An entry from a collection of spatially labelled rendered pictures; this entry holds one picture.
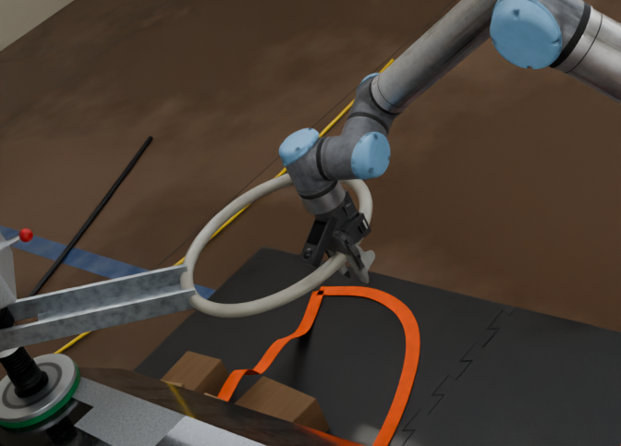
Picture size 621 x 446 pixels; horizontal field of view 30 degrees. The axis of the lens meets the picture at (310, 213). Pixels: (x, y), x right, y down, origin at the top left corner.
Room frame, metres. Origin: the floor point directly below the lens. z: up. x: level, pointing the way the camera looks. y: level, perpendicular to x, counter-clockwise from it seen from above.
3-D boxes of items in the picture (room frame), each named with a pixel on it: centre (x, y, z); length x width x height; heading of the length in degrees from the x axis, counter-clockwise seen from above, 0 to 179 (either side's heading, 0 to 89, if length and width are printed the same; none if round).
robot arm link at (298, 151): (2.09, -0.04, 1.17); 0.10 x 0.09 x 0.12; 52
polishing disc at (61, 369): (2.24, 0.75, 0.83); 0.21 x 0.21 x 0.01
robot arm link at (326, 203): (2.10, -0.04, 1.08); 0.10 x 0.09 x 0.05; 34
